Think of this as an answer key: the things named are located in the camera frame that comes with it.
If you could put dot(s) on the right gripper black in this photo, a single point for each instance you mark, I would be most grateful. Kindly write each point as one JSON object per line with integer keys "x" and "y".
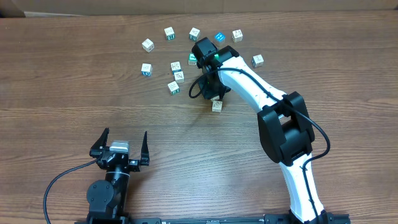
{"x": 208, "y": 86}

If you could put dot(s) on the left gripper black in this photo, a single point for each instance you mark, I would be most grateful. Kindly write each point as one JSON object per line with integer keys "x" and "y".
{"x": 116, "y": 159}

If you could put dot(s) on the block green R number five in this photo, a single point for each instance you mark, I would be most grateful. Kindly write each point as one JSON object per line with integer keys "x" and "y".
{"x": 217, "y": 106}

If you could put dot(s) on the block blue T side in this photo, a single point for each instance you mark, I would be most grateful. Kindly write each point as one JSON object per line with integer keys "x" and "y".
{"x": 257, "y": 61}

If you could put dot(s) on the umbrella block blue side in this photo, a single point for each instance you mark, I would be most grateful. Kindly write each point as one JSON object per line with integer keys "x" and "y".
{"x": 215, "y": 98}

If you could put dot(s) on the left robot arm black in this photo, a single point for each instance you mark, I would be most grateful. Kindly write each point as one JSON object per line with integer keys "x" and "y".
{"x": 107, "y": 197}

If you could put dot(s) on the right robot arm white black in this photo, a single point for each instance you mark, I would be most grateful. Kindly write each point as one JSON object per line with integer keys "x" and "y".
{"x": 285, "y": 129}

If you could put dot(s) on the green top L block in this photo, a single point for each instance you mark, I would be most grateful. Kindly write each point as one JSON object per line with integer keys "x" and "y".
{"x": 191, "y": 59}

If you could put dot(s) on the block plain centre lower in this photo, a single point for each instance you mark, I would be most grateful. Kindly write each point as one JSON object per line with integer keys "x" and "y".
{"x": 179, "y": 77}

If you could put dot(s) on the block plain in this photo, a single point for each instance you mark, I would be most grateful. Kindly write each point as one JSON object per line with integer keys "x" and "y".
{"x": 179, "y": 77}
{"x": 148, "y": 45}

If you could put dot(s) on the block green F side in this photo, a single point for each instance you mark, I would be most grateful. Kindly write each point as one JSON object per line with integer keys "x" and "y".
{"x": 173, "y": 88}

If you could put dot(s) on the block blue side centre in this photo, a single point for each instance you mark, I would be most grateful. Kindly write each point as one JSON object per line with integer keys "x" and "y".
{"x": 175, "y": 67}

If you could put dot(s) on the blue top block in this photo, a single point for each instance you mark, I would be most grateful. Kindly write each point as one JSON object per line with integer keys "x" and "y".
{"x": 219, "y": 38}

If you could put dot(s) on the block green J side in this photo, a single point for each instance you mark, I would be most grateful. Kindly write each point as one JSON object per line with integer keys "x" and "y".
{"x": 194, "y": 34}

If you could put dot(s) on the block yellow O side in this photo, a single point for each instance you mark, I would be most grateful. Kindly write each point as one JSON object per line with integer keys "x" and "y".
{"x": 237, "y": 35}

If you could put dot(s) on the block blue D side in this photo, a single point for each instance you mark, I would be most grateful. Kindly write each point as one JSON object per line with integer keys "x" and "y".
{"x": 146, "y": 69}

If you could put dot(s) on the block green R side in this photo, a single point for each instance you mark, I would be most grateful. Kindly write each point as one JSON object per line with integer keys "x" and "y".
{"x": 169, "y": 33}

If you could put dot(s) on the block top left plain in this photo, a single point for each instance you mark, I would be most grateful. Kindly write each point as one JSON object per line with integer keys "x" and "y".
{"x": 148, "y": 45}

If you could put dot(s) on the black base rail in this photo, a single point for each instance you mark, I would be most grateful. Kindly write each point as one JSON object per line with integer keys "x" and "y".
{"x": 327, "y": 218}

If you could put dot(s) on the cardboard backdrop wall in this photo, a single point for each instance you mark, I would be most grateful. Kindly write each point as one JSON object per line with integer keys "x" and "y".
{"x": 41, "y": 8}

